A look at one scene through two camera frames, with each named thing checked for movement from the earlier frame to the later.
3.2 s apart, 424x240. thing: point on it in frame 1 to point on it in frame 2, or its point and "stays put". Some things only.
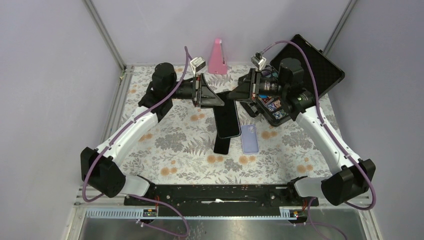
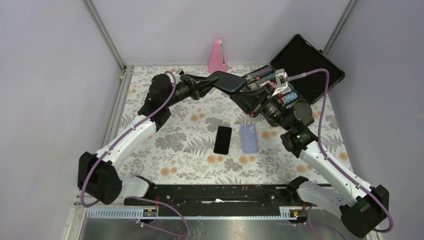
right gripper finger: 243,91 to 252,102
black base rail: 222,200 stays put
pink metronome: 216,64 stays put
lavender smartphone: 249,140 stays put
